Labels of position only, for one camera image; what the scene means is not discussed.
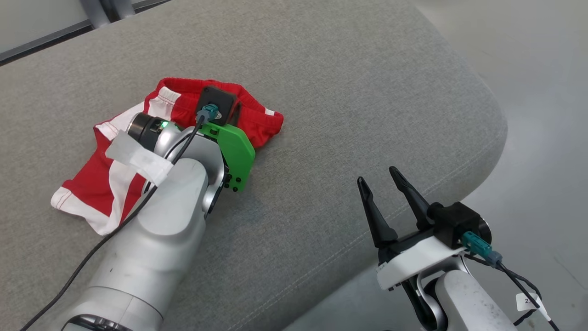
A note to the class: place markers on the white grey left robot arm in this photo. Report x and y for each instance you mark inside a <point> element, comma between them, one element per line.
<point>151,230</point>

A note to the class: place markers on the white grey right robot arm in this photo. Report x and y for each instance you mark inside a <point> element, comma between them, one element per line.
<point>468,303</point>

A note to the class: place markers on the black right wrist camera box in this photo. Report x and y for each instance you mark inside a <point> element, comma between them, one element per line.
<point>455,218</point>

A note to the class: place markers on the grey window frame post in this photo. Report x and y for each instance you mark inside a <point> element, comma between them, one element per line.
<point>98,9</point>

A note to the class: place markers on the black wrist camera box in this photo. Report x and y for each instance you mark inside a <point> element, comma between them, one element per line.
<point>220,99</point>
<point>455,218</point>

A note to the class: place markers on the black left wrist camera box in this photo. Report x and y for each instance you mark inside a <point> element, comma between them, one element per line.
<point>220,99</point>

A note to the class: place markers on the teal left camera connector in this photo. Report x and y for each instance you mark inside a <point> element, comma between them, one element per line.
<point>206,111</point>

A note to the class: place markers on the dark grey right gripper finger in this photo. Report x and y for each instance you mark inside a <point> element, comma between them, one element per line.
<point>376,216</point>
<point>413,197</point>

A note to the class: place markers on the grey fabric sofa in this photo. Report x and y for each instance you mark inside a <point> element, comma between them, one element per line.
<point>321,92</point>

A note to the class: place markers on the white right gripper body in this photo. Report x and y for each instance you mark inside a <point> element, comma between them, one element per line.
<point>418,259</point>

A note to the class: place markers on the teal camera connector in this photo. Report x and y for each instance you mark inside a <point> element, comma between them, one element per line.
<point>206,111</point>
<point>477,246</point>

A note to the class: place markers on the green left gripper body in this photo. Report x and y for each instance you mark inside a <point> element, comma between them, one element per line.
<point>234,151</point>

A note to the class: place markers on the red shorts with white stripe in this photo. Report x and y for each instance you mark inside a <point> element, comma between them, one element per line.
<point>92,184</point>

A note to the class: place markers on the teal right camera connector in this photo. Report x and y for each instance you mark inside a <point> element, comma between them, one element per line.
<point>477,246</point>

